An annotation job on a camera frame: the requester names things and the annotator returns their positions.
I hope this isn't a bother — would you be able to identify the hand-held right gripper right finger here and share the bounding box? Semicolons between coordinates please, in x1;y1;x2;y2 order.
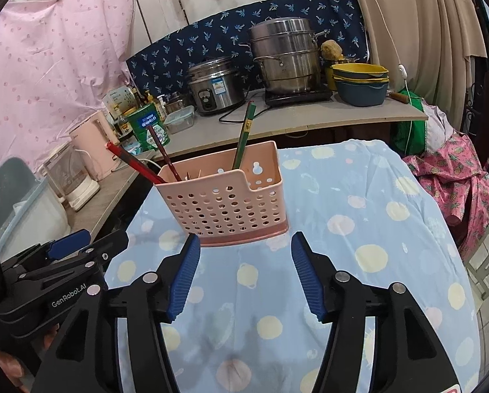
290;231;460;393

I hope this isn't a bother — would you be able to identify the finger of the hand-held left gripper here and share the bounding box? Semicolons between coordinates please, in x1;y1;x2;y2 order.
1;230;92;273
17;229;129;291

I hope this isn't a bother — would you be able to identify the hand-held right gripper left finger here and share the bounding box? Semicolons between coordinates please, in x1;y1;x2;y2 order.
31;233;202;393

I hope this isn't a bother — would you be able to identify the pink perforated utensil basket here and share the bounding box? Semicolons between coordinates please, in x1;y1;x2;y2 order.
154;140;289;248

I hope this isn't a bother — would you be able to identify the green chopstick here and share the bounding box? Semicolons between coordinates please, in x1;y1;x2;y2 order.
231;101;257;171

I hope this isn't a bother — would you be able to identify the person's left hand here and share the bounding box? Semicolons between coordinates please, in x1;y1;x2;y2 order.
0;323;62;393

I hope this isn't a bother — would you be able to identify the white plastic bin blue rim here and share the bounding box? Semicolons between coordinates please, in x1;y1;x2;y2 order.
0;158;71;250

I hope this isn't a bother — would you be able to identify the clear blender jug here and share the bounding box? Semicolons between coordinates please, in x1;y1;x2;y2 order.
37;147;102;212

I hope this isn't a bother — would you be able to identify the blue printed tablecloth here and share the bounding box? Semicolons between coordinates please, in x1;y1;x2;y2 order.
104;139;480;393

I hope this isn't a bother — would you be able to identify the pink electric kettle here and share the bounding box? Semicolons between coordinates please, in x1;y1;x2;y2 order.
68;110;120;181

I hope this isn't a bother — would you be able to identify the green tin can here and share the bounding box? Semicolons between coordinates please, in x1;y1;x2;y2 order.
127;104;171;152

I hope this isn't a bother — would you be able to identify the white green carton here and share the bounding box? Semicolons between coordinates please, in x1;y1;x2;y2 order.
102;86;135;119

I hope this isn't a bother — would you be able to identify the clear food container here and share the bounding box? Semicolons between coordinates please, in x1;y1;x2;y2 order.
164;105;196;134

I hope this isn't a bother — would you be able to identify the wooden shelf board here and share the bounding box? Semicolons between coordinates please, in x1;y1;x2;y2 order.
74;90;429;238

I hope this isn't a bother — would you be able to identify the small pot with glass lid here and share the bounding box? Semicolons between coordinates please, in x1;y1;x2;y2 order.
165;92;190;113

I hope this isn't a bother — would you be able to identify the pink pineapple-print cloth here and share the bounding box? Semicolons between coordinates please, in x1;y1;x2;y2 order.
404;127;489;260

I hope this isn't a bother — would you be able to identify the pink dotted curtain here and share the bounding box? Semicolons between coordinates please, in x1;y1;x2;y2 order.
0;0;141;173

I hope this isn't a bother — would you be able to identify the grey plastic stool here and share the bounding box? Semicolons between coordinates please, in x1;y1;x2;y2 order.
465;221;489;306

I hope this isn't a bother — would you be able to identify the green cloth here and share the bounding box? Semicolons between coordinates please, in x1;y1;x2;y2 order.
392;88;429;154

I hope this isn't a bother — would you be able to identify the black induction cooker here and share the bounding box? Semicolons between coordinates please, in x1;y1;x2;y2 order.
264;88;334;108

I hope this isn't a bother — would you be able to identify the silver rice cooker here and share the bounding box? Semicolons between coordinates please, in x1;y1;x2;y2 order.
186;57;246;116

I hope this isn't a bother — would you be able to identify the blue plastic bowl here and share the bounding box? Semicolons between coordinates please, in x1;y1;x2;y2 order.
335;79;389;107

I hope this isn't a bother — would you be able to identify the pale lavender cloth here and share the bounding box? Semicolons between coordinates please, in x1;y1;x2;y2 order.
422;104;456;150

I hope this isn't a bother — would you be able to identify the yellow plastic bowl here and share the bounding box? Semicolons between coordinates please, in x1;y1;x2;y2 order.
331;63;390;79

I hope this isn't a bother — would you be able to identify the stainless steel steamer pot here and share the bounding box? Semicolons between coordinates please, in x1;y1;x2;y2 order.
248;17;328;95

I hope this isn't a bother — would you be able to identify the brown loofah sponge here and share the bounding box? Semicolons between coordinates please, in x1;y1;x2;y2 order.
320;40;344;61

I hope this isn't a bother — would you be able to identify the navy leaf-print cloth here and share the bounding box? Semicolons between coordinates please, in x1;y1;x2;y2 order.
126;0;370;95

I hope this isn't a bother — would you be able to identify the beige curtain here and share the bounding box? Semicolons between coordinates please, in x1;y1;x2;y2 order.
345;0;489;127

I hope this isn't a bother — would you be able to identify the white cable with switch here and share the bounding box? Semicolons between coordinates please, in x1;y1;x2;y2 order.
357;0;417;152

